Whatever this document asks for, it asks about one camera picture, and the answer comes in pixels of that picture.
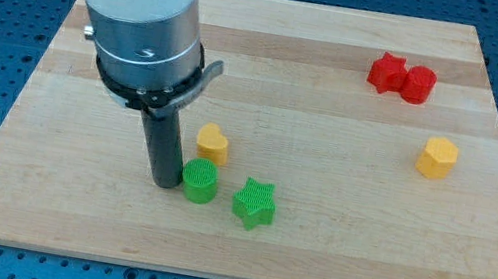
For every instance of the red star block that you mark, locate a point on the red star block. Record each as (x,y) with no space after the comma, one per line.
(387,73)

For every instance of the yellow heart block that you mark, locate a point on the yellow heart block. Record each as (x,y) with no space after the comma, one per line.
(212,144)

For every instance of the wooden board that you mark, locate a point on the wooden board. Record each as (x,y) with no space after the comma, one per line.
(295,106)

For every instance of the yellow hexagon block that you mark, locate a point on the yellow hexagon block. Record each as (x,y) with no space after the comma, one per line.
(437,159)

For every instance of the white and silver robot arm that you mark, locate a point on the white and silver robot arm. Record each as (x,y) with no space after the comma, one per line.
(150,53)

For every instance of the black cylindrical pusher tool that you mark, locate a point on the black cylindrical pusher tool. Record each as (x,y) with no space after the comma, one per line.
(163,140)

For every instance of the red cylinder block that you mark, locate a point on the red cylinder block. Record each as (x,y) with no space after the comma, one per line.
(418,85)

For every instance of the green star block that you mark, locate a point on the green star block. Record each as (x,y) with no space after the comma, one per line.
(254,204)

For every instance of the green cylinder block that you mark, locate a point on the green cylinder block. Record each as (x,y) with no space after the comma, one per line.
(200,177)

